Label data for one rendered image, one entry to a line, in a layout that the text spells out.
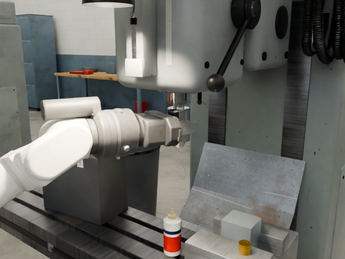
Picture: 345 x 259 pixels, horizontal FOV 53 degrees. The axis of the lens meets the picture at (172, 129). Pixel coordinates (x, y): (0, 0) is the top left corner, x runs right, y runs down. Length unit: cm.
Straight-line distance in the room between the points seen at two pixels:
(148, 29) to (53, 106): 20
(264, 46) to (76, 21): 709
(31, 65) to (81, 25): 135
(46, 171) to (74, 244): 37
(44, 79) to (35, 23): 116
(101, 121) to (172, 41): 18
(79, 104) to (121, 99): 626
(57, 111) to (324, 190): 72
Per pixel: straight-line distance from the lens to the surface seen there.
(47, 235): 99
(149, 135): 63
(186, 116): 69
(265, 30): 75
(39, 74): 793
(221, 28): 63
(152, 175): 271
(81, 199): 98
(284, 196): 100
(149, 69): 59
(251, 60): 73
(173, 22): 59
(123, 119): 61
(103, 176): 92
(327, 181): 101
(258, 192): 103
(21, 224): 109
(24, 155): 56
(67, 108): 60
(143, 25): 58
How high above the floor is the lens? 139
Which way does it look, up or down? 14 degrees down
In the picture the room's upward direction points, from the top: straight up
